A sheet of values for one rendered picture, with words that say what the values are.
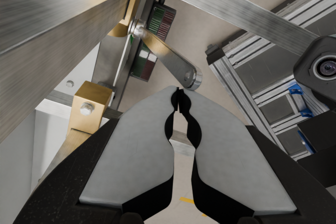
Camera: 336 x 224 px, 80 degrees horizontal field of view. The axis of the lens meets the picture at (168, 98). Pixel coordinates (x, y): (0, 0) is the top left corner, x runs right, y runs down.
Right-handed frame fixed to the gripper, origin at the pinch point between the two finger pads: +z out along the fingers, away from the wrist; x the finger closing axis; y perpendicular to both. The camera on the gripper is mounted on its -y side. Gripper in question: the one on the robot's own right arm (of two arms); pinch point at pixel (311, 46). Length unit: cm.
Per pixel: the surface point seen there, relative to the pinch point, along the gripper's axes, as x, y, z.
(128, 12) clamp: -4.7, -25.5, -4.6
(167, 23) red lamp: -8.0, -19.9, 12.3
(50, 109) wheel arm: -25.3, -33.7, -2.6
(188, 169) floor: -128, 47, 83
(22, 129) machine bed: -53, -48, 14
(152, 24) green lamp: -9.3, -22.5, 12.3
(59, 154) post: -27.1, -28.8, -9.1
